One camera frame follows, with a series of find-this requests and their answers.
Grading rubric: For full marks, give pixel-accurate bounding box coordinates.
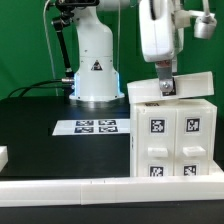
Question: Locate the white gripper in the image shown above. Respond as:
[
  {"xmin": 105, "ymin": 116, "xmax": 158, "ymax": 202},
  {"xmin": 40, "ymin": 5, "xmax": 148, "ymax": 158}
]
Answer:
[{"xmin": 139, "ymin": 0, "xmax": 182, "ymax": 92}]

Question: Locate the white long cabinet top block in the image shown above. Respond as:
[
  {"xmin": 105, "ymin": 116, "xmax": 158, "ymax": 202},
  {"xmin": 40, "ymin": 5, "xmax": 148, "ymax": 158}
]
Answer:
[{"xmin": 127, "ymin": 71, "xmax": 214, "ymax": 104}]

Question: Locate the white cabinet body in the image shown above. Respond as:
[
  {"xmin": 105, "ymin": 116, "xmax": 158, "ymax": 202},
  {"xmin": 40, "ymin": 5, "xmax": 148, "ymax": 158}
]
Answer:
[{"xmin": 130, "ymin": 99, "xmax": 217, "ymax": 177}]

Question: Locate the white cabinet door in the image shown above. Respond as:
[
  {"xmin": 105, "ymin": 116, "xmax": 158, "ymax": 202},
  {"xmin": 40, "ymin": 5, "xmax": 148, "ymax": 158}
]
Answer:
[
  {"xmin": 137, "ymin": 109, "xmax": 176, "ymax": 177},
  {"xmin": 174, "ymin": 106, "xmax": 210, "ymax": 176}
]

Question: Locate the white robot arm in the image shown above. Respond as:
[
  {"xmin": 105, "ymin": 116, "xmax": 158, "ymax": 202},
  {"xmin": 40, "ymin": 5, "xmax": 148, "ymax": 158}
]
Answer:
[{"xmin": 69, "ymin": 0, "xmax": 183, "ymax": 105}]

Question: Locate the white block at left edge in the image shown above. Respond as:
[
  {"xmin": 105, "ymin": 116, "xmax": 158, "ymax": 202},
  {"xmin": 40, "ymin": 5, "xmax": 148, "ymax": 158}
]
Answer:
[{"xmin": 0, "ymin": 146, "xmax": 8, "ymax": 172}]

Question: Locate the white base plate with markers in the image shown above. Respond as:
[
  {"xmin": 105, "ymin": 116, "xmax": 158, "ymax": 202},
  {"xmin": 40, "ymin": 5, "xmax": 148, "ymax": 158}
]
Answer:
[{"xmin": 52, "ymin": 119, "xmax": 130, "ymax": 136}]

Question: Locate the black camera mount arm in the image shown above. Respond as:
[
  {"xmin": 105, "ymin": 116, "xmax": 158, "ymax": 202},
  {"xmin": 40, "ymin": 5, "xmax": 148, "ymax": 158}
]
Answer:
[{"xmin": 51, "ymin": 0, "xmax": 100, "ymax": 78}]

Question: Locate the white L-shaped fence frame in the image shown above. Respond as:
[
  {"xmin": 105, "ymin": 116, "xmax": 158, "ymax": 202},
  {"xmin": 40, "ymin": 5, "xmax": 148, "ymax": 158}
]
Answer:
[{"xmin": 0, "ymin": 159, "xmax": 224, "ymax": 207}]

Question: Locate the grey thin cable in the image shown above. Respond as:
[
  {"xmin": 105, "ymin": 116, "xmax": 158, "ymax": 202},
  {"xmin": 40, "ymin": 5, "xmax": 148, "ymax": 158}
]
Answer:
[{"xmin": 42, "ymin": 0, "xmax": 60, "ymax": 97}]

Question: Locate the black cable bundle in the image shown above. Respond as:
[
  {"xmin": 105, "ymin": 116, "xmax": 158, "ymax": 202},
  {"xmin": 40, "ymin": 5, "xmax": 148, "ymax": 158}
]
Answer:
[{"xmin": 7, "ymin": 77, "xmax": 75, "ymax": 98}]

